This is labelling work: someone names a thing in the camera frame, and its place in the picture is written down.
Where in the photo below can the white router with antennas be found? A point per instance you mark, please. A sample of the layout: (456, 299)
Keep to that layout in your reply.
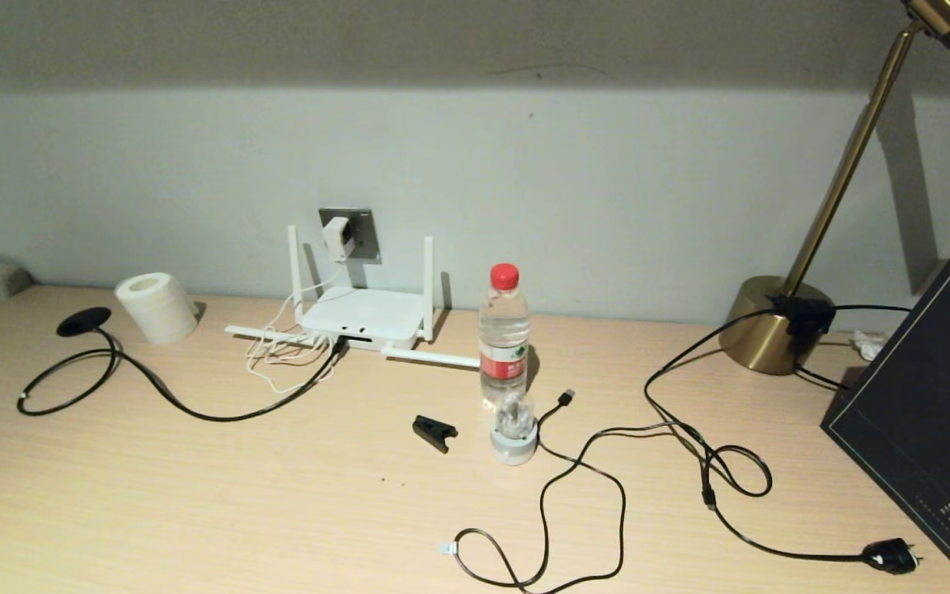
(364, 318)

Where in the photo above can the water bottle red cap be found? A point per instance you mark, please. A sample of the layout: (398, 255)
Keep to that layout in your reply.
(504, 330)

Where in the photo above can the small black clip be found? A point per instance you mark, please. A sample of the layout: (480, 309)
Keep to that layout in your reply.
(432, 431)

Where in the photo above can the glass dome on white base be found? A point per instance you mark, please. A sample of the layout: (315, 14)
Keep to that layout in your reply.
(513, 450)

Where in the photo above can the brass desk lamp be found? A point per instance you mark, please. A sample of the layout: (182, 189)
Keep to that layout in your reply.
(762, 330)

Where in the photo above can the white toilet paper roll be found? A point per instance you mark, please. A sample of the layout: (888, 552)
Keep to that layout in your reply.
(157, 313)

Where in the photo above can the black box on lamp base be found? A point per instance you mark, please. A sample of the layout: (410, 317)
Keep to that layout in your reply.
(806, 318)

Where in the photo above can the black round desk grommet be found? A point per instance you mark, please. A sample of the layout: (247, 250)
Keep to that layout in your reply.
(83, 322)

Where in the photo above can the small white crumpled object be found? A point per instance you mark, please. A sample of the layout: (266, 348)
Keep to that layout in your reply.
(869, 345)

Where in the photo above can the dark box with gold trim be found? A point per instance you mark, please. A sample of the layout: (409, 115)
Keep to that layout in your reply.
(920, 400)

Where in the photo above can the grey wall socket plate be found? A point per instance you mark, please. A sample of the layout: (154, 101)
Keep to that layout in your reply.
(366, 235)

